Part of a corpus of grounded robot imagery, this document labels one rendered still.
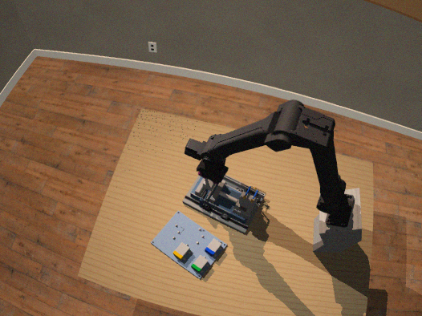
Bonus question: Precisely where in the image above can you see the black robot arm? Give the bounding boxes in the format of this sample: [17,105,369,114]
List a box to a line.
[185,99,354,228]

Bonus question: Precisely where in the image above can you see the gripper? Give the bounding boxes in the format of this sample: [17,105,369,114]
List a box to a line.
[197,159,229,184]

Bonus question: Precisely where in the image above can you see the beige block with yellow end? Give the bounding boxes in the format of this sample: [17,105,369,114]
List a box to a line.
[173,242,190,260]

